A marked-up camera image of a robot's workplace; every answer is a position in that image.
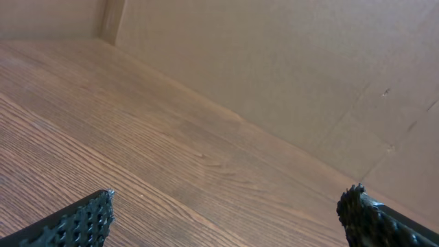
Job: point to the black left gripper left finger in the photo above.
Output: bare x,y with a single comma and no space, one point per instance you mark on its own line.
84,223

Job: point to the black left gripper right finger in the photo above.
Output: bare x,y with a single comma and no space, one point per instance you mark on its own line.
369,222

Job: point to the brown cardboard box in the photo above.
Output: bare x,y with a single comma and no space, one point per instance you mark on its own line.
354,83
54,19

